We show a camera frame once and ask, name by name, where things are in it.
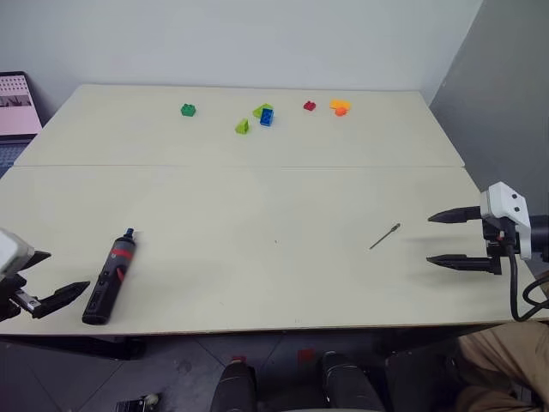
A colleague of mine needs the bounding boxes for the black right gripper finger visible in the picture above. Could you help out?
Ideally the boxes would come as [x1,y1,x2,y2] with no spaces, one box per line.
[427,205,482,224]
[425,243,504,276]

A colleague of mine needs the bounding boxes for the laptop with pink screen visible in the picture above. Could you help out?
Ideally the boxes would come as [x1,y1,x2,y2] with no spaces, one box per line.
[0,70,45,178]

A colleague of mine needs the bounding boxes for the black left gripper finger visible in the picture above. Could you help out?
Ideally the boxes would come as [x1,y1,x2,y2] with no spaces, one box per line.
[19,250,52,273]
[32,281,92,319]

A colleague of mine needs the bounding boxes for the small black white object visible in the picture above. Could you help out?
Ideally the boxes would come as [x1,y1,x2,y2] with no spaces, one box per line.
[116,391,163,412]

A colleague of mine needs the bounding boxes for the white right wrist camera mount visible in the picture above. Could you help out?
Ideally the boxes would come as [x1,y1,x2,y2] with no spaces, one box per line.
[480,181,534,261]

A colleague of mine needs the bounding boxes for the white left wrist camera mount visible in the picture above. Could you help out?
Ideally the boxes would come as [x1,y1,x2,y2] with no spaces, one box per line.
[0,228,35,276]

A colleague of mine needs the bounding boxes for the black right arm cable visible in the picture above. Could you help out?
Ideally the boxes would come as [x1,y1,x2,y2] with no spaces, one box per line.
[507,243,549,323]

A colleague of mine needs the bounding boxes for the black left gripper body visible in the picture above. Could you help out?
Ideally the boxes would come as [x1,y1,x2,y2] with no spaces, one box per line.
[0,274,43,323]

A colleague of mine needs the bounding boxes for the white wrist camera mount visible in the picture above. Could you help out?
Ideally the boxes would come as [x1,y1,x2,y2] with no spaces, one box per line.
[0,228,35,276]
[480,181,534,261]

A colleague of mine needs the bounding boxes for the dark rounded shape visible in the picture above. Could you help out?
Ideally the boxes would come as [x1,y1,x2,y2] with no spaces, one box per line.
[317,350,385,412]
[212,359,259,412]

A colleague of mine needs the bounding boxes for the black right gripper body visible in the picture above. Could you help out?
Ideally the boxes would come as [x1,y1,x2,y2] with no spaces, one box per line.
[482,215,521,251]

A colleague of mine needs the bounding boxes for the black red electric screwdriver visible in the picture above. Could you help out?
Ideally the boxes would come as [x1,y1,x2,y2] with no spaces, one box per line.
[81,228,141,326]

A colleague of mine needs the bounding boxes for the person's tan trousers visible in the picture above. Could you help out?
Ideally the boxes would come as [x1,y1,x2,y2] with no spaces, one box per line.
[455,319,549,412]

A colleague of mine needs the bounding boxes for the metal screwdriver bit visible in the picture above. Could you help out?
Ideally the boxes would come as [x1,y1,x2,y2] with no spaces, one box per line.
[369,221,402,251]

